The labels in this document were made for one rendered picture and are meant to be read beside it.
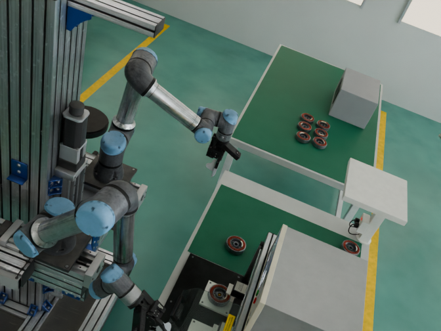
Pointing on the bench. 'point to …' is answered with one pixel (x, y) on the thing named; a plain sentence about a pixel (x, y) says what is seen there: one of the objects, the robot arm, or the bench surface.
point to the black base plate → (199, 280)
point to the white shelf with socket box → (374, 198)
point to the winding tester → (310, 287)
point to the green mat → (249, 228)
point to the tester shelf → (255, 282)
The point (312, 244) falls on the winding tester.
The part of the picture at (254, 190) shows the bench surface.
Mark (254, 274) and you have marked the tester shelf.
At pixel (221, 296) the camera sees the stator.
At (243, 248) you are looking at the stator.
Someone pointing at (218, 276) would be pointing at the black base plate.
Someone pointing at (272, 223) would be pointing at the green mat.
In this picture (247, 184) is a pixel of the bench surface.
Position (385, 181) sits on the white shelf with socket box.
